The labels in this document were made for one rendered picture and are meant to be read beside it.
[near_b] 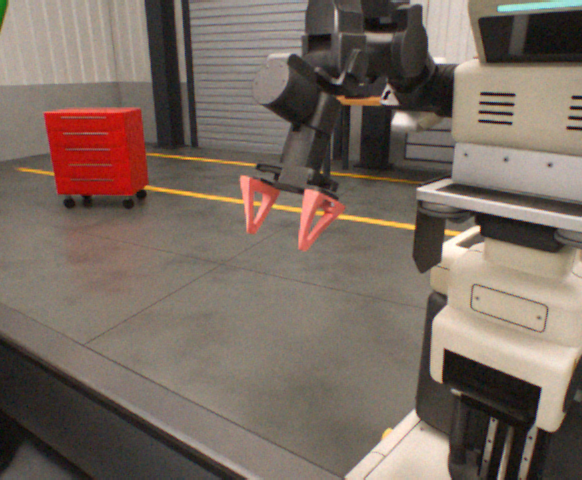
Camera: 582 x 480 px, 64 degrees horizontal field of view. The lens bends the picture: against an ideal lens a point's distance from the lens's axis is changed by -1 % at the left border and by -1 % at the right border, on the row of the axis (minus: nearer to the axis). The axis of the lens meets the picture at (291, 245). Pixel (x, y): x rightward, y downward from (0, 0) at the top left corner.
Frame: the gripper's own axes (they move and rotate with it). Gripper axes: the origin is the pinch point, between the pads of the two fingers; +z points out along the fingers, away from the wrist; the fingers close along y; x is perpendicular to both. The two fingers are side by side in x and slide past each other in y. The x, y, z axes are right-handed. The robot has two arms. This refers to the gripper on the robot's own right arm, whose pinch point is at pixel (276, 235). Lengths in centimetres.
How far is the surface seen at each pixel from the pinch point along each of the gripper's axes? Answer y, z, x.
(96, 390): 7.0, 17.8, -24.1
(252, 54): -493, -240, 384
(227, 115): -540, -156, 412
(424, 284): -74, -1, 222
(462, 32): -221, -297, 449
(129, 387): 9.0, 16.7, -22.4
